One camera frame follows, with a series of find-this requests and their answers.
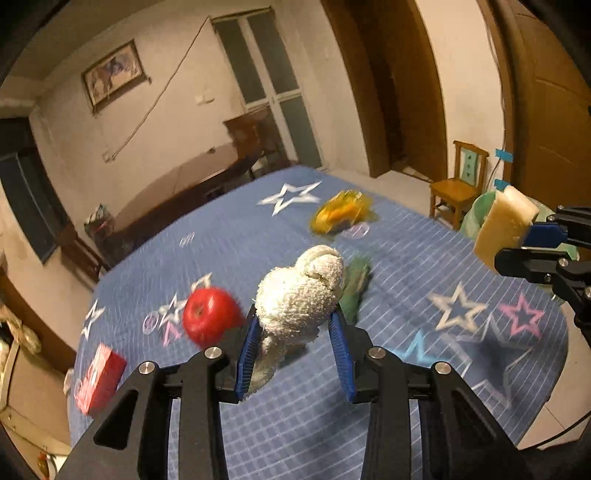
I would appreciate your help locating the wooden cabinet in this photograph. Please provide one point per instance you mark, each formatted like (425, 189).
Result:
(27, 392)

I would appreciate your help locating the white light switch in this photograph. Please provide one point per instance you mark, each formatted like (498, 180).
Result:
(204, 98)

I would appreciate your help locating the dark wooden table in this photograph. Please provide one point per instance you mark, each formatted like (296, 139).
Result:
(184, 180)

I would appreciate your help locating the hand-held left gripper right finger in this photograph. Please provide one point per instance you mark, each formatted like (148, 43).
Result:
(342, 360)

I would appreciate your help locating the dark window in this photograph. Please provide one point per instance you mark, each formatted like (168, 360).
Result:
(32, 203)

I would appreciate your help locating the white wall socket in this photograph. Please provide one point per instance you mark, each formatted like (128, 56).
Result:
(108, 156)

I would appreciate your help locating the framed wall picture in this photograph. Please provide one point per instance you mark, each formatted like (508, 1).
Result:
(113, 74)

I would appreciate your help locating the brown wooden door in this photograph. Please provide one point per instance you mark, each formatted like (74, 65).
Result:
(554, 115)

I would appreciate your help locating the beige sponge block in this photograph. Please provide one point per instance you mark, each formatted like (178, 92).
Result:
(501, 221)

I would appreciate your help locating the blue tape strip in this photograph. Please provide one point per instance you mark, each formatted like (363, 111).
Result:
(504, 155)

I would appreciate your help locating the frosted glass door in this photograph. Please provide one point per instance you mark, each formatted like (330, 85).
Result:
(277, 55)

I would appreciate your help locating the yellow plastic wrapper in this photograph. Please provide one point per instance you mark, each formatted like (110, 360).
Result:
(339, 212)

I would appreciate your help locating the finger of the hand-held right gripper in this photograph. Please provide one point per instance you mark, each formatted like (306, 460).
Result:
(521, 263)
(542, 233)

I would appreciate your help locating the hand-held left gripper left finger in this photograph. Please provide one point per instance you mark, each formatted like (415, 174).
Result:
(247, 364)

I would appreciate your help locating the red apple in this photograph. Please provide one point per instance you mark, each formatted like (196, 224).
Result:
(207, 316)

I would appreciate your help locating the blue star-print tablecloth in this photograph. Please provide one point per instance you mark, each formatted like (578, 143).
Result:
(415, 240)

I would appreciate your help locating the green packet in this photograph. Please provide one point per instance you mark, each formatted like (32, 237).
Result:
(355, 286)

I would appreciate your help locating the small light wooden chair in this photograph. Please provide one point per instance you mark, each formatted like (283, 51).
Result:
(455, 189)

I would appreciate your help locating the white towel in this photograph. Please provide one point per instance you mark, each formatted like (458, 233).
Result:
(295, 300)

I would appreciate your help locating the red cardboard box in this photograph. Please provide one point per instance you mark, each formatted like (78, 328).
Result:
(99, 381)

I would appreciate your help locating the blue tape patch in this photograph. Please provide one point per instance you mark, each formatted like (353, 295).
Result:
(500, 184)

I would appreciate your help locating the dark wooden chair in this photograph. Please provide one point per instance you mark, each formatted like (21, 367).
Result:
(244, 129)
(83, 254)

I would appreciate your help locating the brown door frame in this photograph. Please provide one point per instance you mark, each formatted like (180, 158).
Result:
(429, 92)

